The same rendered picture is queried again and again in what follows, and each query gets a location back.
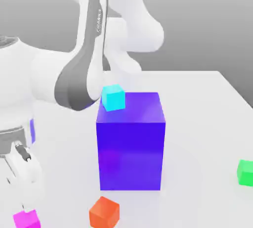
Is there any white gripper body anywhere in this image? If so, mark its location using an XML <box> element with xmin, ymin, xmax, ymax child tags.
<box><xmin>0</xmin><ymin>148</ymin><xmax>45</xmax><ymax>211</ymax></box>

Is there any small orange cube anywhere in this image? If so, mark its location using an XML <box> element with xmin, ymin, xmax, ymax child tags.
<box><xmin>88</xmin><ymin>196</ymin><xmax>121</xmax><ymax>228</ymax></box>

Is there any large purple box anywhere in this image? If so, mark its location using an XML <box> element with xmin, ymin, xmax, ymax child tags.
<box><xmin>96</xmin><ymin>91</ymin><xmax>167</xmax><ymax>191</ymax></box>

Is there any small green cube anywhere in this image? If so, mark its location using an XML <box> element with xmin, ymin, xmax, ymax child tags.
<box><xmin>236</xmin><ymin>159</ymin><xmax>253</xmax><ymax>187</ymax></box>

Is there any small magenta cube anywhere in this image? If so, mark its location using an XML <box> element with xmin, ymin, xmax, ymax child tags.
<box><xmin>12</xmin><ymin>209</ymin><xmax>42</xmax><ymax>228</ymax></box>

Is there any small cyan cube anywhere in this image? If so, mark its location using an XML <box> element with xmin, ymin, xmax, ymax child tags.
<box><xmin>101</xmin><ymin>84</ymin><xmax>126</xmax><ymax>112</ymax></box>

